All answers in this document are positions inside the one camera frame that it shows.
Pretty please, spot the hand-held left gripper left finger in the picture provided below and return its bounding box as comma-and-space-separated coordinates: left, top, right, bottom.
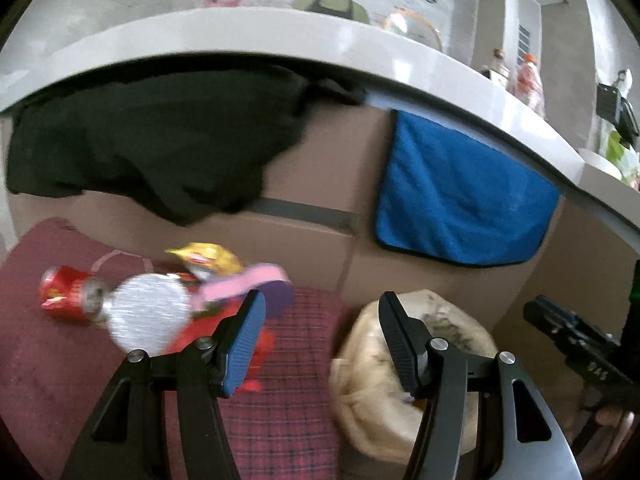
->
60, 289, 267, 480

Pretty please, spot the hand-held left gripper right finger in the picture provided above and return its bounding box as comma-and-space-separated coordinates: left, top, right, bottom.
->
378, 291, 583, 480

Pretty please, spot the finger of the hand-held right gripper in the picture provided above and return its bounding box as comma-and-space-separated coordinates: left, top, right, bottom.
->
547, 298, 621, 356
523, 295, 591, 361

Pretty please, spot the red plastic bag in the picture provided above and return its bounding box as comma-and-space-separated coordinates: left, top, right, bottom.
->
164, 299, 276, 394

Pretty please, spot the yellow foil wrapper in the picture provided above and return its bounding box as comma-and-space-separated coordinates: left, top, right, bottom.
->
164, 242, 244, 279

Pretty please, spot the silver glitter round pad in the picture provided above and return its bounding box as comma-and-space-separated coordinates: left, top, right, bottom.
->
102, 273, 194, 354

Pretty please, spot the red drink can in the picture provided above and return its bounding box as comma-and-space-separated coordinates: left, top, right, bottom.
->
39, 265, 109, 322

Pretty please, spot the person's right hand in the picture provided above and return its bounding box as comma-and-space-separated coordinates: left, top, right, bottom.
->
595, 406, 627, 429

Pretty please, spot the brown crumpled paper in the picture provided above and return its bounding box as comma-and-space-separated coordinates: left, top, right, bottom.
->
419, 304, 477, 352

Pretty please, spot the blue hanging towel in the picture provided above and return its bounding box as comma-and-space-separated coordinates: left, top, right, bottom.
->
372, 108, 561, 267

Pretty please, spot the white bowl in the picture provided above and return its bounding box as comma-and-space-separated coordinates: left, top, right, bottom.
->
579, 148, 624, 181

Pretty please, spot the green white plastic bag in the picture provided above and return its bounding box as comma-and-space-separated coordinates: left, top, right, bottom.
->
602, 127, 640, 184

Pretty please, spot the red plaid cloth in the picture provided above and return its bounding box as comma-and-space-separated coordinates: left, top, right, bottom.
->
0, 217, 352, 480

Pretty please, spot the black hanging cloth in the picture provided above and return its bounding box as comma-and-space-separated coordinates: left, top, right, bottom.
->
5, 64, 369, 227

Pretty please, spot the red label plastic bottle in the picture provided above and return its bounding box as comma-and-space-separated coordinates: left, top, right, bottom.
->
514, 53, 546, 120

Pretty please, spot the dark sauce bottle white label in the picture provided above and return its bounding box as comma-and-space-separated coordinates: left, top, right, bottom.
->
482, 48, 509, 87

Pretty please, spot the grey kitchen counter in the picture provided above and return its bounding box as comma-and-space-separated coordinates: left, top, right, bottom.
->
0, 6, 640, 480

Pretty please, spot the glass pot lid wooden rim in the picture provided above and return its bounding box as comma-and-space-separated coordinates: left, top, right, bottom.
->
382, 8, 444, 54

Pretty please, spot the black wall rack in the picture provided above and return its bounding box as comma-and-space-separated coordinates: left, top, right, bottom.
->
595, 82, 640, 144

